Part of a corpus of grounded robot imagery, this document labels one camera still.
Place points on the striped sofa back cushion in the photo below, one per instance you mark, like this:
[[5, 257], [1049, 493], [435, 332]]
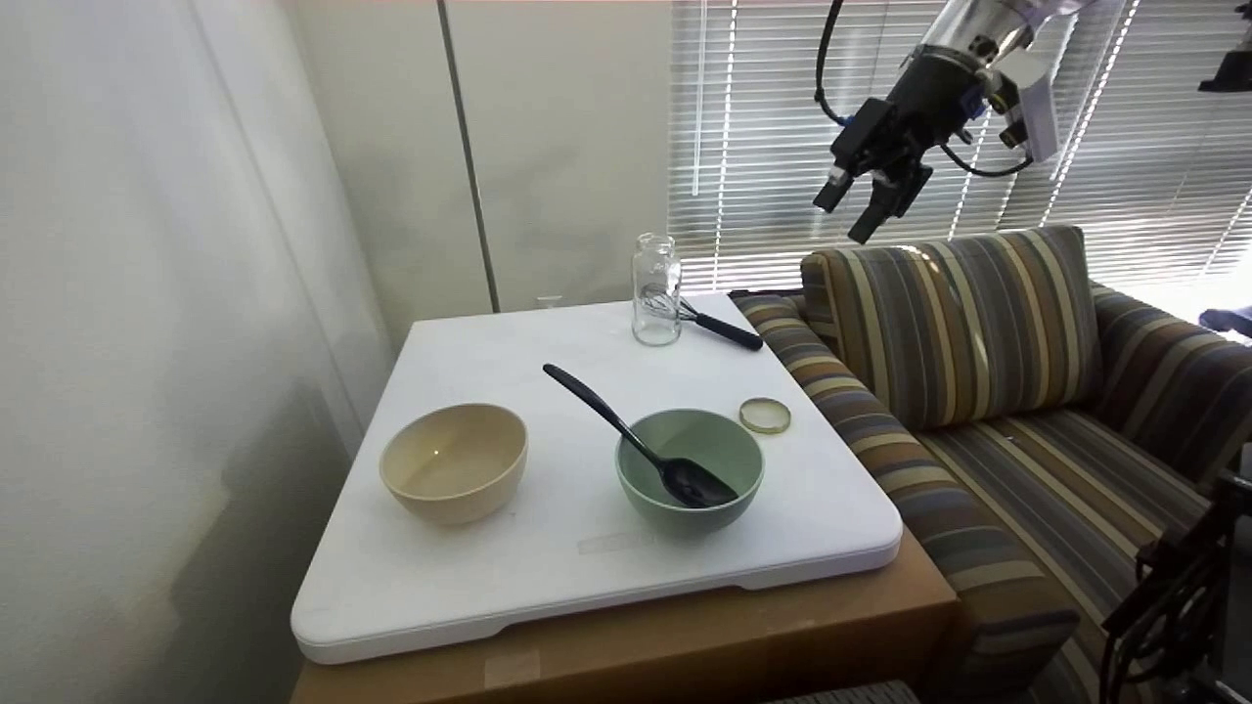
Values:
[[962, 327]]

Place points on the beige bowl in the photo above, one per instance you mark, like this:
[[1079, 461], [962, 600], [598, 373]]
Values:
[[453, 472]]

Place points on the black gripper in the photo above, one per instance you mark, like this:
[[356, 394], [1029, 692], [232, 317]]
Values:
[[912, 102]]

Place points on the black whisk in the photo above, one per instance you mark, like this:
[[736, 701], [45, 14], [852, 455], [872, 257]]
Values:
[[726, 330]]

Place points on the striped sofa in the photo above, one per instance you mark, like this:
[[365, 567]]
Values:
[[1043, 484]]

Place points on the green bowl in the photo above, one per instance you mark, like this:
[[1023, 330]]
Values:
[[650, 489]]

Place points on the black plastic spoon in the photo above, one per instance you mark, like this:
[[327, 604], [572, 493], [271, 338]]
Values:
[[611, 414]]

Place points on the black mounted device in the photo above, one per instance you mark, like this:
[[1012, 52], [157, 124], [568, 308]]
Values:
[[1232, 61]]

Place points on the round clear jar lid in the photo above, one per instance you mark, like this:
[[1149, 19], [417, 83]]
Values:
[[765, 414]]

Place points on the white plastic board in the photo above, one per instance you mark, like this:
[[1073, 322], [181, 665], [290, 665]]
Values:
[[550, 572]]

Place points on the clear glass jar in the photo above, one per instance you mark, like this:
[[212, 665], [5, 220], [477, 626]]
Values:
[[654, 296]]

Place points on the black metal stand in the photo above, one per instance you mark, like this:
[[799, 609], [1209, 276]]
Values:
[[1173, 588]]

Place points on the white window blinds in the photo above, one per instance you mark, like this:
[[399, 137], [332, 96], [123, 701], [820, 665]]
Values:
[[1149, 156]]

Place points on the white side table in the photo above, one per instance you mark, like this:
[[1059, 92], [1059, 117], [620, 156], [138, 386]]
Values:
[[729, 640]]

